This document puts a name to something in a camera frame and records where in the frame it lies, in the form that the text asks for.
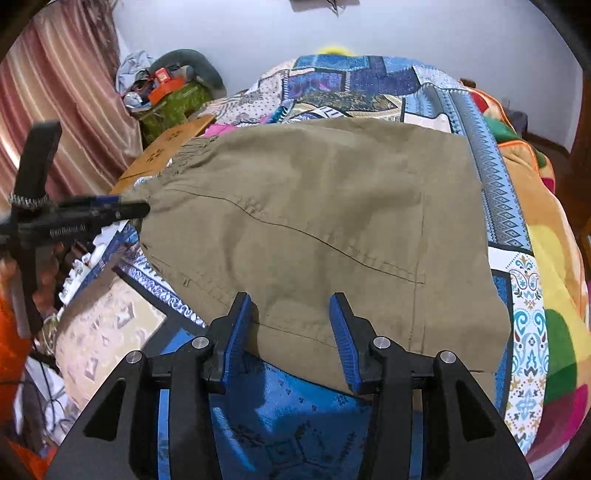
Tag blue patchwork bedsheet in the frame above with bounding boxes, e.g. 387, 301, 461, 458
62, 54, 550, 480

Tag brown cardboard box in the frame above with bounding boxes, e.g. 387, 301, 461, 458
110, 114, 218, 195

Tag pale grey cloth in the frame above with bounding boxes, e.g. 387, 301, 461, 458
115, 52, 156, 93

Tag orange cloth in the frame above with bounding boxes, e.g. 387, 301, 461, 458
0, 295, 61, 480

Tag khaki pants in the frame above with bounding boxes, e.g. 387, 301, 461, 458
131, 118, 513, 394

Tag person's left hand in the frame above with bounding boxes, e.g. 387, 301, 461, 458
0, 240, 71, 319

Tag grey neck pillow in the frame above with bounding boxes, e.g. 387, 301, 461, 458
152, 48, 227, 95

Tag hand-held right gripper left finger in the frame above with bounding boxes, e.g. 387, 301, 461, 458
46, 292, 254, 480

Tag orange box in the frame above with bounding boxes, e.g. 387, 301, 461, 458
148, 68, 185, 104

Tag beige patterned pillow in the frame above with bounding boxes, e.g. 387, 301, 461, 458
54, 270, 168, 411

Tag colourful fleece blanket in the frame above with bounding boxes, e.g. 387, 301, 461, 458
459, 79, 591, 467

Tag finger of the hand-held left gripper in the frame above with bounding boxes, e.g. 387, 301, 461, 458
62, 195, 123, 206
111, 201, 151, 221

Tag black cable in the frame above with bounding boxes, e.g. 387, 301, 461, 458
0, 355, 75, 444

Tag green patterned bag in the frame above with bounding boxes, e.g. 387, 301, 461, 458
137, 82, 214, 147

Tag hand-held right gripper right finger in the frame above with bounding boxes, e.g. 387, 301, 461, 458
329, 292, 546, 480

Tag striped pink curtain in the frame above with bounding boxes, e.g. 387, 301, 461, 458
0, 0, 144, 204

